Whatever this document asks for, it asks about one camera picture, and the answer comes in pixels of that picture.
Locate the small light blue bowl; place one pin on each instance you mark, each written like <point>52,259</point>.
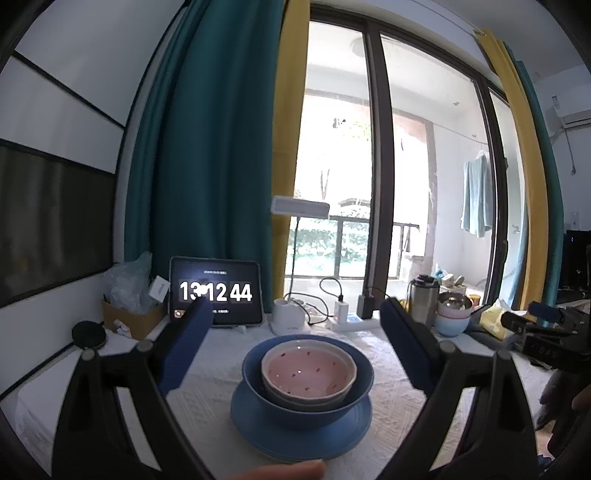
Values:
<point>450,326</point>

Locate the hanging light blue towel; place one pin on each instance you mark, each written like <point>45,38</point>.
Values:
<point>475,196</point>

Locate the small white box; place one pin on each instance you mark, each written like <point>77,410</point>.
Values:
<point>158,289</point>

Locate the white charger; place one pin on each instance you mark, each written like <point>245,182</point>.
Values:
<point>341,311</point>

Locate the small pink bowl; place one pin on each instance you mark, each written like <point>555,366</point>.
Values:
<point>452,313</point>

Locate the steel thermos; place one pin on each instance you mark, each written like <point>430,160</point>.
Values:
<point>424,300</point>

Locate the balcony railing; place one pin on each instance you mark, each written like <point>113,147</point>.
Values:
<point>351,219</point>

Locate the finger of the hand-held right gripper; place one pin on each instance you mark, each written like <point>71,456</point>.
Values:
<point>517,321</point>
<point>547,313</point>

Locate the white air conditioner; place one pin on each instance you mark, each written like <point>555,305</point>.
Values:
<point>572,113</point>

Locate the white power strip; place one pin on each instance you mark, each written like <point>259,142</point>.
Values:
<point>341,325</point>

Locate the black charger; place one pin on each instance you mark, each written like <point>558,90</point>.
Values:
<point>364,307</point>

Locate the large blue bowl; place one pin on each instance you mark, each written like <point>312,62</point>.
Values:
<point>300,417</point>

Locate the narrow yellow curtain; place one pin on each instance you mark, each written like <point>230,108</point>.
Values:
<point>531,184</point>

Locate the wide teal curtain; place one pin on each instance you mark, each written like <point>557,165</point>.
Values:
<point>203,138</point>

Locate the pink speckled bowl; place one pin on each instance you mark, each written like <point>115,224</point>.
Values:
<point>309,374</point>

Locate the person's left hand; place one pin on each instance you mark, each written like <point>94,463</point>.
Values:
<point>277,471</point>

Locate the clear plastic bag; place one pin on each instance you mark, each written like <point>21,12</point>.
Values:
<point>124,281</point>

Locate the dark sliding door frame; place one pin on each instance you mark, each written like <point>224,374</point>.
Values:
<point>381,161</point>

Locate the black case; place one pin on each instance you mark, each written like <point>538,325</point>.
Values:
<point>485,339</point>

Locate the yellow cloth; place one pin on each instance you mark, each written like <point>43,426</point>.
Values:
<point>494,321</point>

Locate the black computer tower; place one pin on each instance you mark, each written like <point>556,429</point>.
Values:
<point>579,258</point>

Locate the person's right hand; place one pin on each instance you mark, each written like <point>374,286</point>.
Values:
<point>582,399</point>

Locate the dark wall panel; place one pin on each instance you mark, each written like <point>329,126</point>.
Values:
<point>51,221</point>

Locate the white textured tablecloth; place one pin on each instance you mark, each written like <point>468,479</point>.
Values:
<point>217,369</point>

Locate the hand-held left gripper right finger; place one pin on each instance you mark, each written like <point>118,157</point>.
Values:
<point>411,350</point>

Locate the blue deep plate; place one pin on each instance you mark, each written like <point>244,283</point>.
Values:
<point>351,427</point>

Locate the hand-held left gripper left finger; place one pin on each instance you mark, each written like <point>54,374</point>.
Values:
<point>184,346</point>

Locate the narrow teal curtain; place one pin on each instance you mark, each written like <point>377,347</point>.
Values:
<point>551,207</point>

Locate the black round disc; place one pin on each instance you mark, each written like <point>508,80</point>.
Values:
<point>88,334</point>

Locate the white desk lamp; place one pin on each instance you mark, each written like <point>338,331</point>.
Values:
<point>300,206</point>

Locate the tablet with clock display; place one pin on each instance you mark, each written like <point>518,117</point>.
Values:
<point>217,272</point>

